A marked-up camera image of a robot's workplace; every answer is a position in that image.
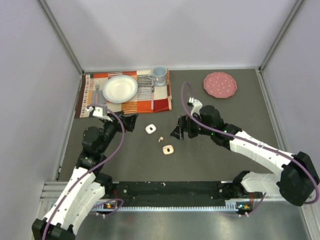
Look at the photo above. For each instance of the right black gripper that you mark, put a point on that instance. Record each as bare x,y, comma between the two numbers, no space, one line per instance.
185,125

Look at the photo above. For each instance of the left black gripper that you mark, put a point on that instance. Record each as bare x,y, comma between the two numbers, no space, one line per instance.
129,121

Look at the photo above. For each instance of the beige earbud case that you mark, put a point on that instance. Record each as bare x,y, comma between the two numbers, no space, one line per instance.
168,150

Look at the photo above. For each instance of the white earbud case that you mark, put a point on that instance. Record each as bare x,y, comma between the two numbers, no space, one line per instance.
150,129

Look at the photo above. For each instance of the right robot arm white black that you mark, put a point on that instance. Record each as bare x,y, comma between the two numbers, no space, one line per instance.
293,176

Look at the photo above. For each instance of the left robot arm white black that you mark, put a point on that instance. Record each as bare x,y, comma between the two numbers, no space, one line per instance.
86,185

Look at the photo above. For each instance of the patterned orange placemat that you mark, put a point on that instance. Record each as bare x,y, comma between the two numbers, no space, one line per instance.
139,104

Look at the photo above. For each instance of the white bowl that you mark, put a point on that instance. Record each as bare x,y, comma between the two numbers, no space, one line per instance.
119,89

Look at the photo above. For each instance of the light blue mug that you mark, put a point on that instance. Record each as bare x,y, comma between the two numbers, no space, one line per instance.
159,75

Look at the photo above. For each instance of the pink dotted plate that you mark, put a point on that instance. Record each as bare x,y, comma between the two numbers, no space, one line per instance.
220,85

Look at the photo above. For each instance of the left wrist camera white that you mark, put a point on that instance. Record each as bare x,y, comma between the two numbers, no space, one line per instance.
99,112

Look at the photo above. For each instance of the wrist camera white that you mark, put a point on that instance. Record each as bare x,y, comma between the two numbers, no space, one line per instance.
99,112
195,103

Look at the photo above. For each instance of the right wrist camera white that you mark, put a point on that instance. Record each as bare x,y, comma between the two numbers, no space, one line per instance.
195,103

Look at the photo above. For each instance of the pink handled knife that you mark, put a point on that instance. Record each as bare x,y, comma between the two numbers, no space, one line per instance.
152,95

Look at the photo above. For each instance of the pink handled fork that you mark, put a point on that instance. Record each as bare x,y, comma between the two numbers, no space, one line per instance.
97,88

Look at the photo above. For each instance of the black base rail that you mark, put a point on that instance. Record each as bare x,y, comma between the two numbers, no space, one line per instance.
172,193

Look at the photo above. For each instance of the grey cable duct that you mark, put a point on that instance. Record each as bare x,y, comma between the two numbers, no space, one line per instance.
227,206

